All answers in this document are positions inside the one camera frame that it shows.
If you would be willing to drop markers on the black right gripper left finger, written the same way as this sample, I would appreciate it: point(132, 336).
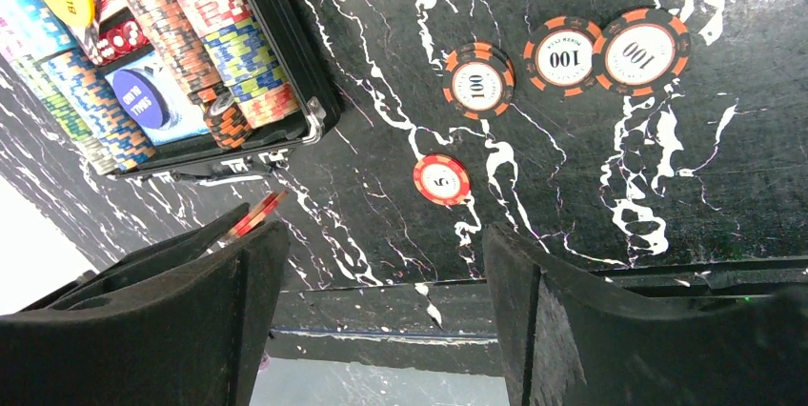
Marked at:
point(193, 335)

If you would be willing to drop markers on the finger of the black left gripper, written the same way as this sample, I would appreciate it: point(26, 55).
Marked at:
point(143, 264)

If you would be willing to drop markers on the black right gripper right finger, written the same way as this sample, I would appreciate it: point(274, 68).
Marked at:
point(569, 337)

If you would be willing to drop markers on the blue small blind button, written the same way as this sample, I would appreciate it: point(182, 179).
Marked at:
point(139, 97)

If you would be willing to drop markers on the black poker set case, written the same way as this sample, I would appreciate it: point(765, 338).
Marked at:
point(199, 159)

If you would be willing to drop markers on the blue playing card deck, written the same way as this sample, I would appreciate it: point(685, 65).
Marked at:
point(186, 119)

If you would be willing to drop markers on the light blue chip stack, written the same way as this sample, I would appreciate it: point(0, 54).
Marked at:
point(37, 28)

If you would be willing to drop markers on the grey white chip stack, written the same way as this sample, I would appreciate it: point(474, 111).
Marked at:
point(97, 154)

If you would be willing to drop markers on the blue orange chip stack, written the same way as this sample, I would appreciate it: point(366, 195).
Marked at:
point(94, 100)

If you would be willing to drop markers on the dark green chip stack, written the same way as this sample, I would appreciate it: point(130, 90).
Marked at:
point(55, 102)

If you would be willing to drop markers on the red translucent die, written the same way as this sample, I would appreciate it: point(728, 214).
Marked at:
point(128, 36)

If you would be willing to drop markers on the orange black chip stack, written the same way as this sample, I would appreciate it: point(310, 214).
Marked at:
point(181, 50)

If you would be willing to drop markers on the blue green chip stack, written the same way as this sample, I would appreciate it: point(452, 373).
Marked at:
point(250, 68)

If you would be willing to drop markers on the aluminium frame rail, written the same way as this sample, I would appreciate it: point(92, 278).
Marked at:
point(449, 327)

